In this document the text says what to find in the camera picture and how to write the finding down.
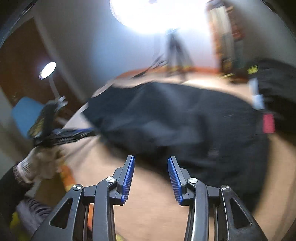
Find brown wooden door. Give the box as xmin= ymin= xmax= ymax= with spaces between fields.
xmin=0 ymin=17 xmax=82 ymax=110

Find yellow patterned curtain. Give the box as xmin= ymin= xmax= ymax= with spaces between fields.
xmin=206 ymin=1 xmax=245 ymax=74

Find black pants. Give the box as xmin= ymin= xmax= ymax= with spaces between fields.
xmin=83 ymin=82 xmax=269 ymax=211

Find white desk lamp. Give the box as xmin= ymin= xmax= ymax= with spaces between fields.
xmin=39 ymin=61 xmax=68 ymax=105

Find left white gloved hand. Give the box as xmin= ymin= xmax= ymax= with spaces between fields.
xmin=14 ymin=146 xmax=65 ymax=185

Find black folded garment stack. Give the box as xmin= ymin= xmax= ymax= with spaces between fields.
xmin=247 ymin=58 xmax=295 ymax=134

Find black camera tripod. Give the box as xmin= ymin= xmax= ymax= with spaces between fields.
xmin=133 ymin=29 xmax=193 ymax=81

